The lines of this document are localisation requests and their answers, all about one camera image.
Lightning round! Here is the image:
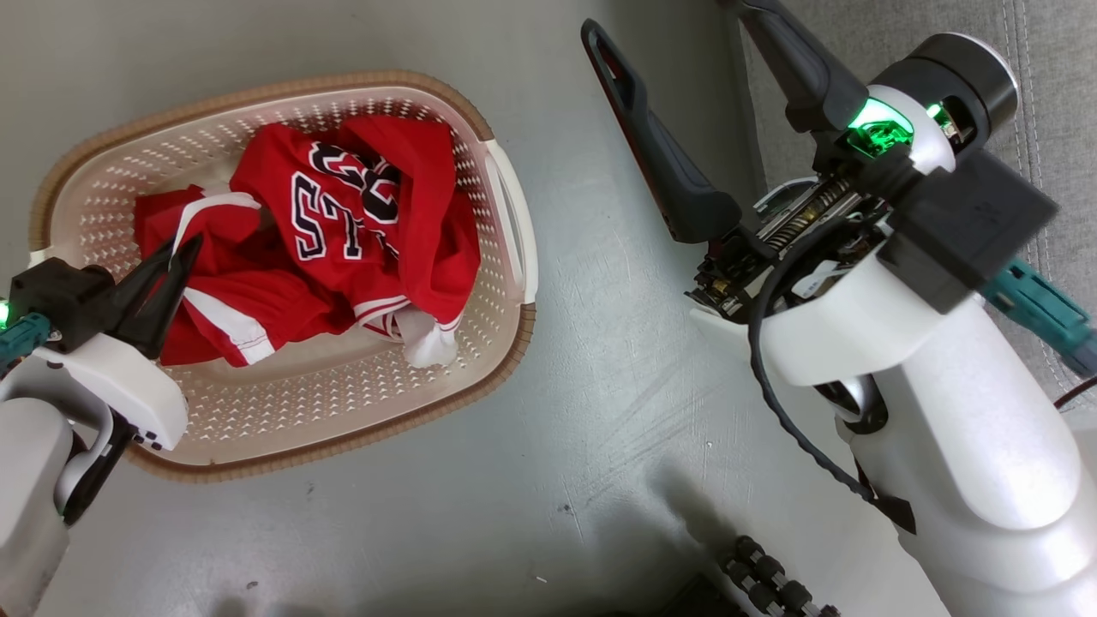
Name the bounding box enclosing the teal left cable connector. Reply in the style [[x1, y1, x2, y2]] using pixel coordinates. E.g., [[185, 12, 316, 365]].
[[0, 312, 52, 378]]

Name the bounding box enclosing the teal right cable connector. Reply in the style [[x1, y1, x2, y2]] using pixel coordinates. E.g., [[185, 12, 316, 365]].
[[981, 259, 1097, 378]]

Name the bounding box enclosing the teal cable connector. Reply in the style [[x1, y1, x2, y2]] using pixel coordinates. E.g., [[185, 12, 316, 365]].
[[0, 312, 52, 378], [981, 259, 1097, 378]]

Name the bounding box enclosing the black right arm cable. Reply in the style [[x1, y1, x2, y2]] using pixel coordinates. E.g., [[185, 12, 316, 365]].
[[748, 219, 918, 534]]

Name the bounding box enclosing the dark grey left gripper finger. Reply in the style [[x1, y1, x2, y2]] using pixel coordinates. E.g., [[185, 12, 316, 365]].
[[127, 233, 206, 361], [108, 238, 179, 337]]

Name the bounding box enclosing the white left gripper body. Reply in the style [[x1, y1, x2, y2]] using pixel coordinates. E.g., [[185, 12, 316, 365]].
[[34, 332, 189, 453]]

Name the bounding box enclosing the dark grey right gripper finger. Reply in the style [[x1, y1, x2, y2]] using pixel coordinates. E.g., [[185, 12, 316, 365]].
[[580, 19, 743, 245], [733, 0, 870, 135]]

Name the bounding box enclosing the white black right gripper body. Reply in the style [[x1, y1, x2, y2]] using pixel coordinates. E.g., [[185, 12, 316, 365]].
[[686, 33, 1021, 388]]

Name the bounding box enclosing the white perforated laundry basket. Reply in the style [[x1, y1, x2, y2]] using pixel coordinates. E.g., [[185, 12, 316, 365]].
[[28, 71, 538, 482]]

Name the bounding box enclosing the red basketball jersey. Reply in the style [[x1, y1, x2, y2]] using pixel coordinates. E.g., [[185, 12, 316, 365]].
[[133, 114, 483, 369]]

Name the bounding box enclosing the white cloth piece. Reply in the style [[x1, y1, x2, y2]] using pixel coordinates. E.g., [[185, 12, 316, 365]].
[[399, 307, 464, 369]]

